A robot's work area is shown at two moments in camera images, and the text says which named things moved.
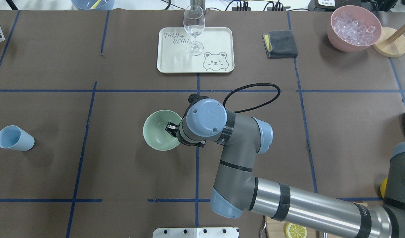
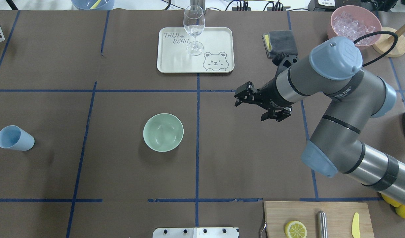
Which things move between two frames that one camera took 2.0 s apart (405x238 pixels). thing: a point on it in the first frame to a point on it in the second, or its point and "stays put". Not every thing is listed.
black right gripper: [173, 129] to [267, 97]
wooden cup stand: [391, 43] stays put
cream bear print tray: [217, 56] stays put
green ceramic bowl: [154, 131] stays put
